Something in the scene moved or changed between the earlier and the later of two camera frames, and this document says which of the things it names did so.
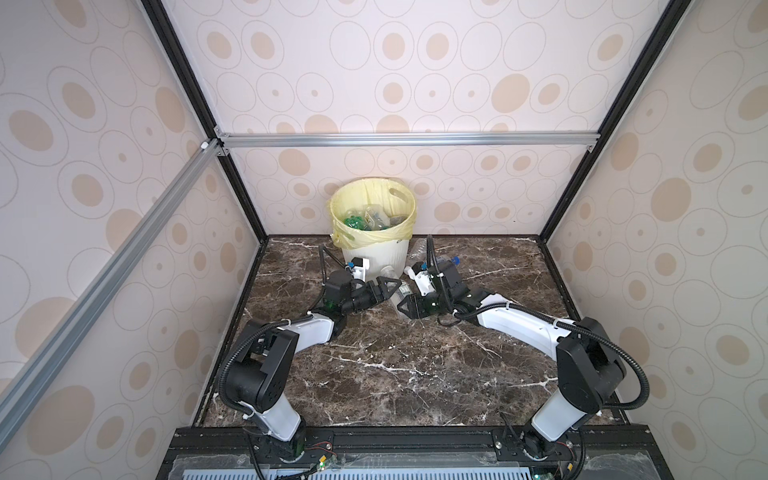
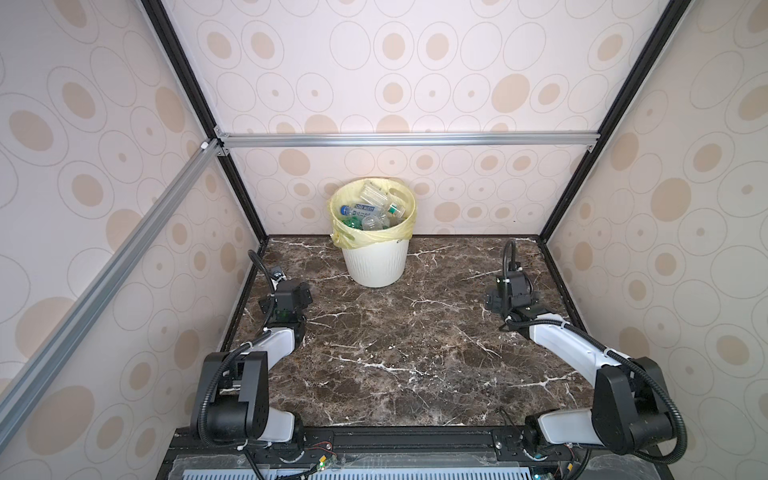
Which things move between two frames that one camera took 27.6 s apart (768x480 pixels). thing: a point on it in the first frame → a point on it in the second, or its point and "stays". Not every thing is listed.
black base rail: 412,452 stays
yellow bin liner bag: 395,197 stays
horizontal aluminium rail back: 588,139 stays
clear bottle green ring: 403,290 → 377,195
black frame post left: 164,27 stays
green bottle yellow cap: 355,222 stays
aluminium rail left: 42,368 stays
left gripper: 378,291 → 303,294
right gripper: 414,308 → 494,300
